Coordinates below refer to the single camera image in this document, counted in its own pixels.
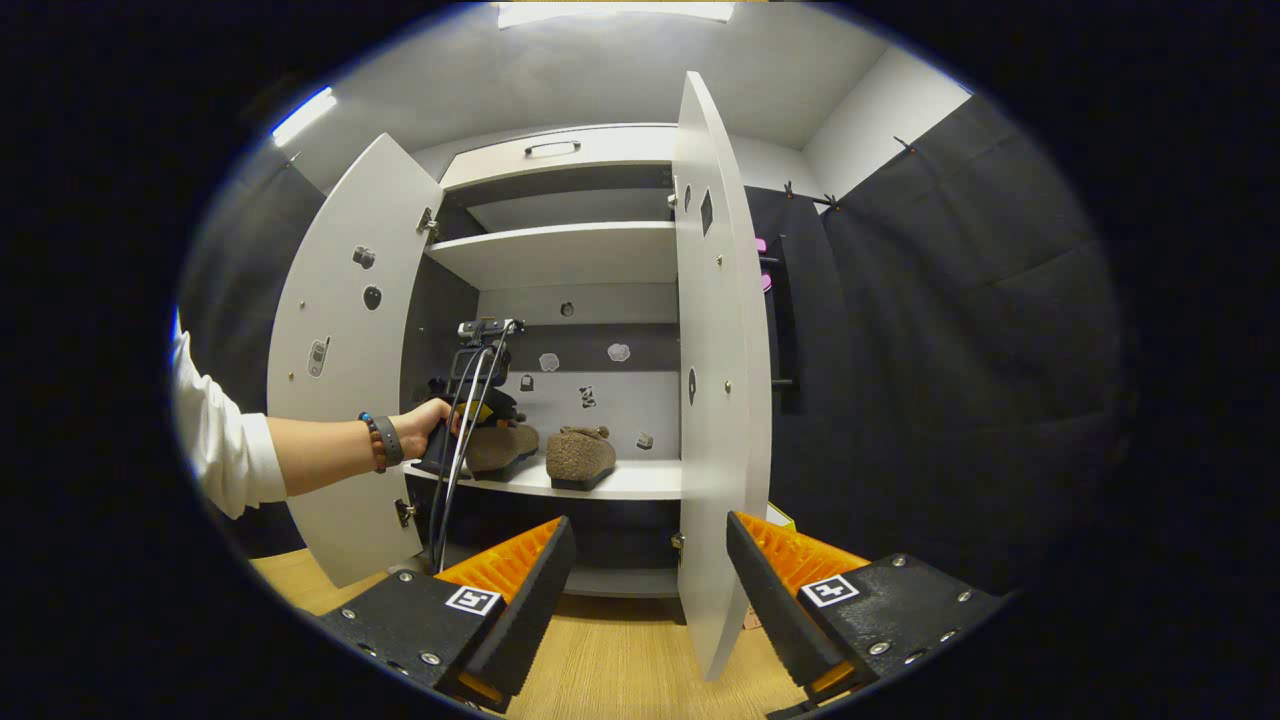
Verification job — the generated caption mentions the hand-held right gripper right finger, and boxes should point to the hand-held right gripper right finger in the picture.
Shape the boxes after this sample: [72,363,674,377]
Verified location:
[726,510,1006,706]

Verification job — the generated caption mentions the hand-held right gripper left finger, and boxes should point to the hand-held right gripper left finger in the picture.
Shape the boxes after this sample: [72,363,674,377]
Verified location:
[318,515,578,713]

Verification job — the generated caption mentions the beaded bracelet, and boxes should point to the beaded bracelet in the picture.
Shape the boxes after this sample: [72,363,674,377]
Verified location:
[358,411,389,475]

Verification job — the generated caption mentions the white cabinet shelf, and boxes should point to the white cabinet shelf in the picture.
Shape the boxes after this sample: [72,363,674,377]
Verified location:
[405,455,686,501]
[425,222,681,291]

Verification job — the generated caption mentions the white cabinet drawer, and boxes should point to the white cabinet drawer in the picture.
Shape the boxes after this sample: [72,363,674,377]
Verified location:
[440,123,681,191]

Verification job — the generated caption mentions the black backdrop cloth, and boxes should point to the black backdrop cloth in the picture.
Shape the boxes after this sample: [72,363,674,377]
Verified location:
[175,95,1126,601]

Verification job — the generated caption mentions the ceiling light panel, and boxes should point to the ceiling light panel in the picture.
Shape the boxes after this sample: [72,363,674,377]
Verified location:
[497,0,736,29]

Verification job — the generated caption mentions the white shoe cabinet door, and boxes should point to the white shoe cabinet door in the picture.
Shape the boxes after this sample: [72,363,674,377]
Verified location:
[672,70,774,683]
[266,133,446,589]

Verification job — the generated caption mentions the ceiling light strip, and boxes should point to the ceiling light strip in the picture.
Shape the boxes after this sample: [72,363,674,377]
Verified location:
[270,86,338,149]

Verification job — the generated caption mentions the brown fuzzy shoe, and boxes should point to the brown fuzzy shoe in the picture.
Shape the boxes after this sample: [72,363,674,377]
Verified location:
[462,420,541,483]
[545,425,618,492]

